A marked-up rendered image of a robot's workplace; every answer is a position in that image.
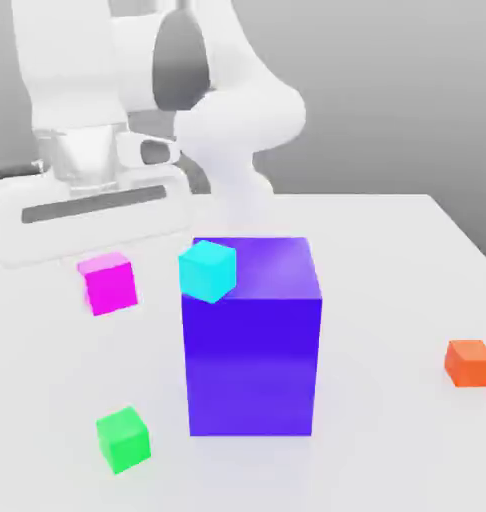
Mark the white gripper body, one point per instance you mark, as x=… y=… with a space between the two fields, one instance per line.
x=107 y=228

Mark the small magenta cube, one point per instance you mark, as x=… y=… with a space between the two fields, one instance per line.
x=111 y=288

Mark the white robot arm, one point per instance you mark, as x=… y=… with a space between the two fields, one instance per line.
x=243 y=120

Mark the small cyan cube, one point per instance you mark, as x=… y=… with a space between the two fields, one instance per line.
x=207 y=272

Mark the small green cube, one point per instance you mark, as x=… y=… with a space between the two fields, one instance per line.
x=124 y=442

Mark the small orange cube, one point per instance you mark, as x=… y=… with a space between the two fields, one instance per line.
x=470 y=364

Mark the large purple box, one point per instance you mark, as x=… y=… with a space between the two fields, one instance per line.
x=251 y=360

